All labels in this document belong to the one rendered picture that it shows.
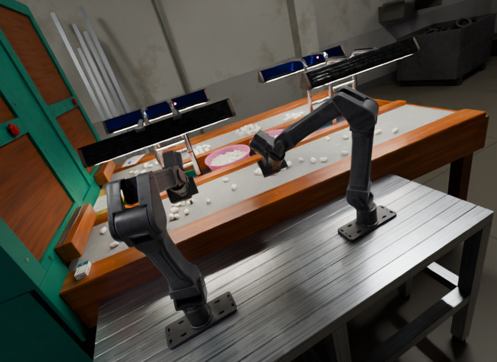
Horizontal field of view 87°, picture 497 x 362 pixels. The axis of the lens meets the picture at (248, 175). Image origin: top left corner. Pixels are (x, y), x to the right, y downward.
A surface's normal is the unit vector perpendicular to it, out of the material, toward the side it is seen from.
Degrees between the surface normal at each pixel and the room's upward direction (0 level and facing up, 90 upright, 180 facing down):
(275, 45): 90
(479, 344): 0
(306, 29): 90
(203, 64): 90
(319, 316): 0
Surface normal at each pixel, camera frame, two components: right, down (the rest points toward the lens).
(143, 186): -0.13, -0.32
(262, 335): -0.26, -0.86
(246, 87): 0.40, 0.32
